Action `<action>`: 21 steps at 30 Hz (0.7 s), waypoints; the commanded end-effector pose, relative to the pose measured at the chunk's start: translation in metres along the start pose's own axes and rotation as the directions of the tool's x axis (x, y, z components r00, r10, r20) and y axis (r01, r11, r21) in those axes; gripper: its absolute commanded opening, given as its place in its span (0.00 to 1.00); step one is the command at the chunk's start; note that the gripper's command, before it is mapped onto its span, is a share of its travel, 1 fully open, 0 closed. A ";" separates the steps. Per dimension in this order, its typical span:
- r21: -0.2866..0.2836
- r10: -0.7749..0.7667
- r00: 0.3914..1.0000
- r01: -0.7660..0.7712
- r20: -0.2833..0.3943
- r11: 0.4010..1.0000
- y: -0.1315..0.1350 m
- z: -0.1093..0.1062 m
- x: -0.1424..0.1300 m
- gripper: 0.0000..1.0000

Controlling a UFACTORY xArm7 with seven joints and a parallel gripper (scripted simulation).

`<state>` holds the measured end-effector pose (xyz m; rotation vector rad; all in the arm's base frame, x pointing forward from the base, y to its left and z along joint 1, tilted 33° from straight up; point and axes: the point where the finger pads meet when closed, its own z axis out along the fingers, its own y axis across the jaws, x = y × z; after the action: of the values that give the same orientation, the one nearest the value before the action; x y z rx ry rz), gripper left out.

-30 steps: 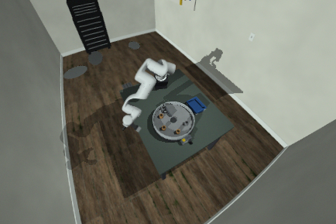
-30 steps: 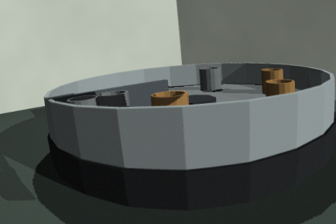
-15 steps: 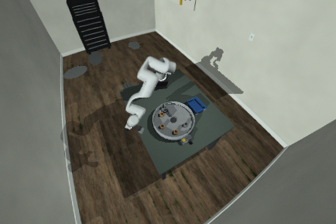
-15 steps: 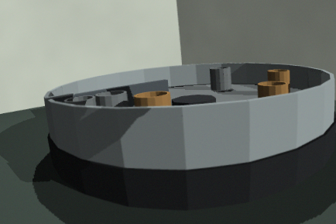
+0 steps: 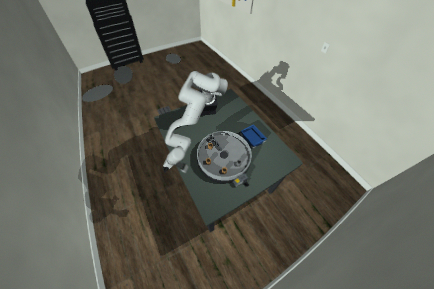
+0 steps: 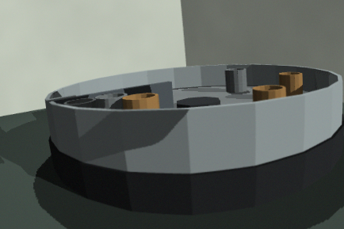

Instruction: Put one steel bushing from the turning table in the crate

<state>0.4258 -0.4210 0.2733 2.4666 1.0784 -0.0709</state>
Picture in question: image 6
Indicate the grey metal bushing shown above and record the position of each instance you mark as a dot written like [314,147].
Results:
[236,81]
[83,102]
[110,101]

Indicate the bronze bushing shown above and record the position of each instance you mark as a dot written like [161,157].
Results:
[141,101]
[261,93]
[293,81]

